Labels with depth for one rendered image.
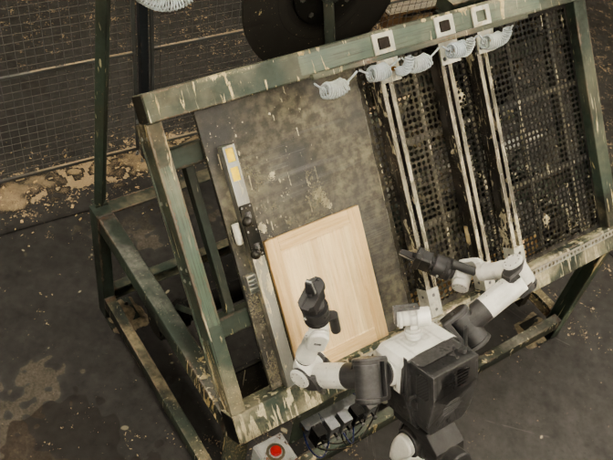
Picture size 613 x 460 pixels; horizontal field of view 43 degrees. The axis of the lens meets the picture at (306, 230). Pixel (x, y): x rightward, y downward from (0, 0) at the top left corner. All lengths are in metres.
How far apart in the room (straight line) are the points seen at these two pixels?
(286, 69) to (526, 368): 2.40
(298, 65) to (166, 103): 0.52
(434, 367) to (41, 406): 2.15
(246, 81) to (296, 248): 0.66
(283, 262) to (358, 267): 0.35
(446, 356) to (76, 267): 2.52
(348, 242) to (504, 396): 1.63
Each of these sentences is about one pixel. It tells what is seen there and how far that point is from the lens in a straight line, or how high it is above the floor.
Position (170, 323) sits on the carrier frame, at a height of 0.79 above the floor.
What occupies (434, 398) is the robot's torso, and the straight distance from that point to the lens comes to 2.59.
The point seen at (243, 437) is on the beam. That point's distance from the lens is 2.98.
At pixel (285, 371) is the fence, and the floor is 0.96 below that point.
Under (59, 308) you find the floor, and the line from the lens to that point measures 4.38.
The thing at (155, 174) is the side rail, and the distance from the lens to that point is 2.73.
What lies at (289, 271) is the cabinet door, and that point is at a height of 1.22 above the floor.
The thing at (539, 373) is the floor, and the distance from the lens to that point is 4.54.
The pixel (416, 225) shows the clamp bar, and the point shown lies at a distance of 3.21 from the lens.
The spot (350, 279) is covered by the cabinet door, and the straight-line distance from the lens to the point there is 3.11.
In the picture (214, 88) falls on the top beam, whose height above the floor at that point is 1.84.
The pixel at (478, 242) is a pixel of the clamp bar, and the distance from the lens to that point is 3.43.
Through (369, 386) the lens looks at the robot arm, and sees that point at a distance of 2.58.
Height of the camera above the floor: 3.47
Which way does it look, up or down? 46 degrees down
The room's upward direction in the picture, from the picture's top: 11 degrees clockwise
